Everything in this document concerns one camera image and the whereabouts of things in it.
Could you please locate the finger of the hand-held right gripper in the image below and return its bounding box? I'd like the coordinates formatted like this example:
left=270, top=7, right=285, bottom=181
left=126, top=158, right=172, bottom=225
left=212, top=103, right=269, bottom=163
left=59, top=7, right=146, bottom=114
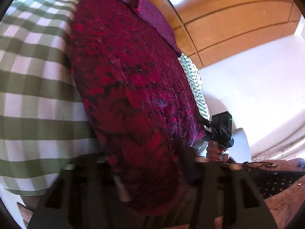
left=199, top=116, right=214, bottom=139

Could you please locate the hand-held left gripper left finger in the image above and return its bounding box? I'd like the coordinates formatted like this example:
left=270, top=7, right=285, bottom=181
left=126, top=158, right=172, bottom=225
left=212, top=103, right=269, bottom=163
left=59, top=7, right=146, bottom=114
left=27, top=157, right=143, bottom=229

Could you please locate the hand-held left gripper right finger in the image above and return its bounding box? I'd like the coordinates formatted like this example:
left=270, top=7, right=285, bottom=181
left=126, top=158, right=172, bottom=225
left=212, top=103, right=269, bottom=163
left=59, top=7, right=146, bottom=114
left=180, top=145, right=278, bottom=229

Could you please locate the red patterned knit top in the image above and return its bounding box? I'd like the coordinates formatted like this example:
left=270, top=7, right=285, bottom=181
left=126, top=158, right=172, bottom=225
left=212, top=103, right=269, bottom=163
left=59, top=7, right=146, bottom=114
left=65, top=0, right=206, bottom=216

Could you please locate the person's right hand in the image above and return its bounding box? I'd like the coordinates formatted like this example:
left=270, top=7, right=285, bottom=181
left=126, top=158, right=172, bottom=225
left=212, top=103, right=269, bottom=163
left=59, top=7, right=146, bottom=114
left=205, top=140, right=230, bottom=164

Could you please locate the black dotted cloth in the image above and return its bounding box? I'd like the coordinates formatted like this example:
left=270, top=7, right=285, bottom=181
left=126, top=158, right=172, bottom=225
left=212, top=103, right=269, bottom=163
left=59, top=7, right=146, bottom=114
left=243, top=166, right=305, bottom=199

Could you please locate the brown jacket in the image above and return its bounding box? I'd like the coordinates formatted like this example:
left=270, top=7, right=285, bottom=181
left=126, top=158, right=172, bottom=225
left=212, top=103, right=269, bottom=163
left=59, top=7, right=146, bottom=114
left=214, top=157, right=305, bottom=229

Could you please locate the wooden wardrobe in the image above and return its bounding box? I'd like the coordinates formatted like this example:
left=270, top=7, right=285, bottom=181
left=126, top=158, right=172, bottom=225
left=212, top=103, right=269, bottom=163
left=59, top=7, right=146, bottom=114
left=119, top=0, right=305, bottom=68

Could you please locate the green white checked bed sheet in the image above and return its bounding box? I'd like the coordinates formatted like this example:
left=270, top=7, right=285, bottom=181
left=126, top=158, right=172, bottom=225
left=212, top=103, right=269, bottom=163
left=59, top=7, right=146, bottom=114
left=0, top=0, right=210, bottom=196

